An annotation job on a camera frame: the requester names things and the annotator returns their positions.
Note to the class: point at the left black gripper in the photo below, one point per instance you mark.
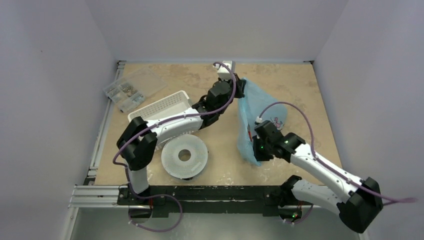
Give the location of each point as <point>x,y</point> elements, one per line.
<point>239,88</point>

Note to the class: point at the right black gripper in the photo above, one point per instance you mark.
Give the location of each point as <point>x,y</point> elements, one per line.
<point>257,149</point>

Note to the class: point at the light blue plastic bag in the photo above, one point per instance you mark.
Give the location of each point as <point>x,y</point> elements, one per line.
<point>249,107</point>

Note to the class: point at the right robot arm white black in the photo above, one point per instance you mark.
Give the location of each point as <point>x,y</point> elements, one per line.
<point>342,193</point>

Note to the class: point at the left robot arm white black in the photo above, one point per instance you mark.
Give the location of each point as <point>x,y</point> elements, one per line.
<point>139,140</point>

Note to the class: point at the white perforated plastic basket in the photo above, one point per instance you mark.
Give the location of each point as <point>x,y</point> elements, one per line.
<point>172,105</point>

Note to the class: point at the clear plastic screw organizer box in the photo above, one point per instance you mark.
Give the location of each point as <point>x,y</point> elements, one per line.
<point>131,90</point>

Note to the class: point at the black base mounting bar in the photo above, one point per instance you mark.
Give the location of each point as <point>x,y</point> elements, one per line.
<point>161,200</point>

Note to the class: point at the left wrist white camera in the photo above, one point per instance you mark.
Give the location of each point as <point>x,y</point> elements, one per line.
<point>223,72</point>

